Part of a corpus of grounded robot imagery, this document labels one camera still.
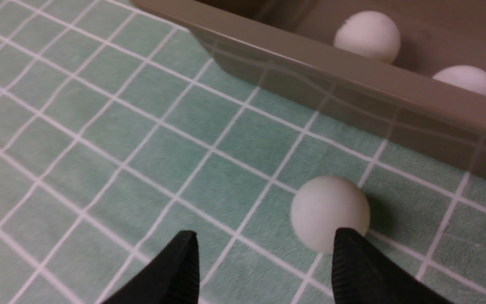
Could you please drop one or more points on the green checkered table cloth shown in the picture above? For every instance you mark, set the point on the green checkered table cloth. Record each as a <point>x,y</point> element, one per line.
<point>118,129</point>

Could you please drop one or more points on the olive green plastic bin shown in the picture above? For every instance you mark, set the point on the olive green plastic bin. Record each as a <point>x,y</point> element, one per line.
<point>429,116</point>

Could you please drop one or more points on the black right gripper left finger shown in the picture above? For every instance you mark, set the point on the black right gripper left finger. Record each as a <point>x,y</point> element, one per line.
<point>172,277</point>

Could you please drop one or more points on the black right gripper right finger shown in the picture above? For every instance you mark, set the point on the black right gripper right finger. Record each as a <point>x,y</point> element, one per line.
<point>361,274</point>

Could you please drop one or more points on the white ping-pong ball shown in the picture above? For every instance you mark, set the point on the white ping-pong ball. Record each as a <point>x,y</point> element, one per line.
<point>324,204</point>
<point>465,77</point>
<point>370,34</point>

